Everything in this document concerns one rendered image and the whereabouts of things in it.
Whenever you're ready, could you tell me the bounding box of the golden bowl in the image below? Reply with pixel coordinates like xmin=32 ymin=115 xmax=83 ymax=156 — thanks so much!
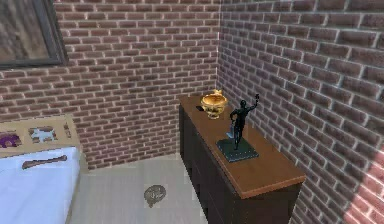
xmin=200 ymin=89 xmax=229 ymax=120

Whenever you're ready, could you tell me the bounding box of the black human statue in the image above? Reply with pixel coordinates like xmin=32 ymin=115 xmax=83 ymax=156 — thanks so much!
xmin=215 ymin=93 xmax=260 ymax=164

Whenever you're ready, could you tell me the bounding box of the dark dresser with wooden top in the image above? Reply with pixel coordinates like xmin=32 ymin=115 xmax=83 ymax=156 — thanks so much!
xmin=178 ymin=94 xmax=307 ymax=224

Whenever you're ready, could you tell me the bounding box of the grey round object on floor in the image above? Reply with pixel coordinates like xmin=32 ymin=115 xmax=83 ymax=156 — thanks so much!
xmin=143 ymin=184 xmax=167 ymax=209

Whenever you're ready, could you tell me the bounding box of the white bed with beige headboard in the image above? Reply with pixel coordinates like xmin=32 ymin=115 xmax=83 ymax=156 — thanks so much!
xmin=0 ymin=114 xmax=86 ymax=224

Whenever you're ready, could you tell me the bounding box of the dark framed window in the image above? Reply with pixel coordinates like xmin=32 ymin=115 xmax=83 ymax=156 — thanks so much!
xmin=0 ymin=0 xmax=69 ymax=70

